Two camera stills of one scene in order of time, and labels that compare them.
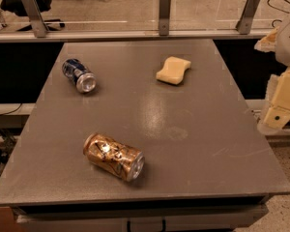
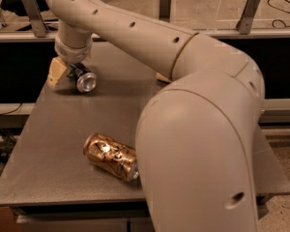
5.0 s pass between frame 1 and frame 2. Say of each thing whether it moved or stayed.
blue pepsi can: stayed
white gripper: moved
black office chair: stayed
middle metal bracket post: stayed
